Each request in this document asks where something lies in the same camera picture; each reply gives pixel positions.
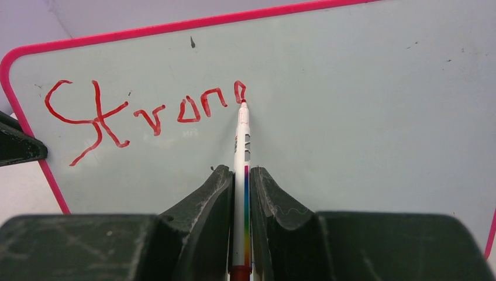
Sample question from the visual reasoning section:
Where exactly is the white red marker pen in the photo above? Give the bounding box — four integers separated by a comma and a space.
229, 98, 252, 280

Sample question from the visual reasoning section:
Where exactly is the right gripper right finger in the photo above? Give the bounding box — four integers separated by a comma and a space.
250, 167, 495, 280

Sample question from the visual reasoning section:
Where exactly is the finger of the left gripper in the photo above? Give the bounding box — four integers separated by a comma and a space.
1, 112, 48, 166

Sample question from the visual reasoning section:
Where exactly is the pink framed whiteboard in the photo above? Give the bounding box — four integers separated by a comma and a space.
1, 1, 495, 253

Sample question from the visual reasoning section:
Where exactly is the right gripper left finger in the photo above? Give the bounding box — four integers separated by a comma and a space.
1, 165, 233, 280

